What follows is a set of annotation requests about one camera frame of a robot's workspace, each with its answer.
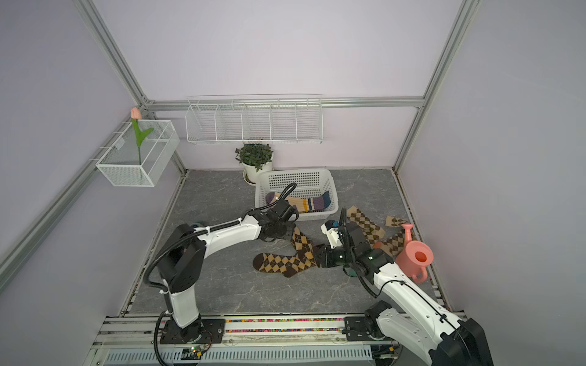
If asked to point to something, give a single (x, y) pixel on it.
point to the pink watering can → (414, 258)
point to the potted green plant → (254, 158)
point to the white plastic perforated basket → (309, 183)
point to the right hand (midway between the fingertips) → (315, 253)
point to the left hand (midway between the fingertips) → (289, 232)
